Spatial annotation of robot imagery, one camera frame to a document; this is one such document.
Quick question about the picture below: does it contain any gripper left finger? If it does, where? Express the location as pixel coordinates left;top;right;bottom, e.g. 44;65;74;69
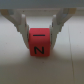
0;8;32;48

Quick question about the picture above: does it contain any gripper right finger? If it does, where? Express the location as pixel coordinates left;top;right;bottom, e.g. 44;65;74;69
49;7;78;45

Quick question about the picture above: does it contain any pink block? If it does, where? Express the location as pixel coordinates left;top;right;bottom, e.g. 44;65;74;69
27;27;53;58

